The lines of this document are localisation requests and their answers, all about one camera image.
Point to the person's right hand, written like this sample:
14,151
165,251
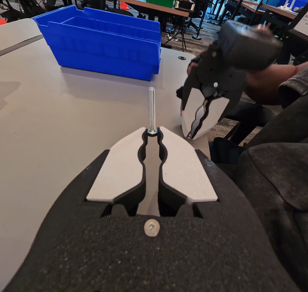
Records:
259,85

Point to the blue plastic bin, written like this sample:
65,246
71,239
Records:
101,49

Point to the small orange traffic cone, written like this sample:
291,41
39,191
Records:
124,6

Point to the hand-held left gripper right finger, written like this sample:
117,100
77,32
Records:
187,174

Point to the thin long silver bolt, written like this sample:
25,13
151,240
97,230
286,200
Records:
152,109

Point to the round metal desk fastener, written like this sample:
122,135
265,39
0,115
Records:
182,58

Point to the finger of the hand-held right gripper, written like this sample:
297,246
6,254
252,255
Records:
214,111
191,104

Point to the person's right forearm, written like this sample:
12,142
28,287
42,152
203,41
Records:
288,73

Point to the grey desk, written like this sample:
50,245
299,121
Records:
60,128

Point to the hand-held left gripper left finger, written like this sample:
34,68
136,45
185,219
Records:
115,171

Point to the wooden background table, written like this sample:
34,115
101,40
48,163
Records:
149,6

